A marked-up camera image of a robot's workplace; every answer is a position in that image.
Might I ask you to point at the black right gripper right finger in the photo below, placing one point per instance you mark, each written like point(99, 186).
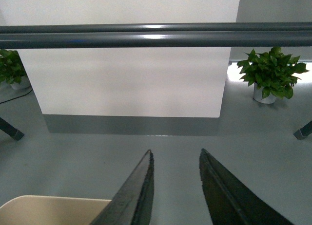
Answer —
point(229, 201)

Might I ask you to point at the grey hanger stand left leg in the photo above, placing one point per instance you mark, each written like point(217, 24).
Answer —
point(10, 130)

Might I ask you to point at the grey hanger stand leg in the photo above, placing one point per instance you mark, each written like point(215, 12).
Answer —
point(10, 130)
point(303, 132)

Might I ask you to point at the grey hanger rail bar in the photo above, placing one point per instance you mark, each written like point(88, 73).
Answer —
point(154, 27)
point(157, 39)

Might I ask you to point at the grey hanger stand right leg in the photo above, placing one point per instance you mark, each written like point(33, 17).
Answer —
point(303, 132)

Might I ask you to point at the grey hanger rail front bar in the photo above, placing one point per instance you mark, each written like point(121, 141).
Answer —
point(157, 39)

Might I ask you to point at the green potted plant left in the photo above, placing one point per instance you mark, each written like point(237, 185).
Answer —
point(12, 70)

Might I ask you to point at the green potted plant right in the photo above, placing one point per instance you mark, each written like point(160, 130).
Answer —
point(272, 73)

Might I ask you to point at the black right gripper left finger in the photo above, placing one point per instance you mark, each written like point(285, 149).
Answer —
point(132, 204)

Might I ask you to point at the green potted plant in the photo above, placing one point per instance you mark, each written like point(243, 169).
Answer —
point(272, 73)
point(12, 70)

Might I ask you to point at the beige plastic laundry hamper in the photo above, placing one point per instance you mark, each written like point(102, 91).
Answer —
point(50, 210)

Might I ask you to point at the grey hanger rail rear bar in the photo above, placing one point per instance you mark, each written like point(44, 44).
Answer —
point(154, 27)

